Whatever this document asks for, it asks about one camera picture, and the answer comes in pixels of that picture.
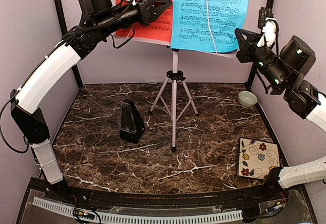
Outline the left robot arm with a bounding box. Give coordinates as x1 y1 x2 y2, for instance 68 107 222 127
10 0 172 202

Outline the black metronome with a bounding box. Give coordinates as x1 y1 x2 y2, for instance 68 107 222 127
119 99 145 144

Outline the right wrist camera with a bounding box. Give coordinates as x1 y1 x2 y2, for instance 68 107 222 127
257 7 278 47

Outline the blue sheet music paper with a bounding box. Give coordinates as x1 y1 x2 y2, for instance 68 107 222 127
171 0 249 53

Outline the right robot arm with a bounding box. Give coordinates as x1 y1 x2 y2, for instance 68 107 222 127
235 29 325 201

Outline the pale green bowl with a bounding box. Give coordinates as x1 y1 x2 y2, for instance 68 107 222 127
238 91 258 108

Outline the red sheet music paper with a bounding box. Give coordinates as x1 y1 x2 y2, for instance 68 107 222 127
115 0 173 45

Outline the left black frame post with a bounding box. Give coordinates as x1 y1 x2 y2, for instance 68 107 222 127
50 0 84 89

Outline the floral ceramic tile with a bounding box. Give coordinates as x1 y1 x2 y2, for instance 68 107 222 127
237 137 280 180

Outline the white music stand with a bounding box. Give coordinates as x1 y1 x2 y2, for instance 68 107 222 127
113 0 252 153

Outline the white slotted cable duct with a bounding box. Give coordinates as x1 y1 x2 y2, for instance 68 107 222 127
32 197 243 223

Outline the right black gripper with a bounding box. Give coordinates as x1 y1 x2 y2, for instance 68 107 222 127
235 27 290 90

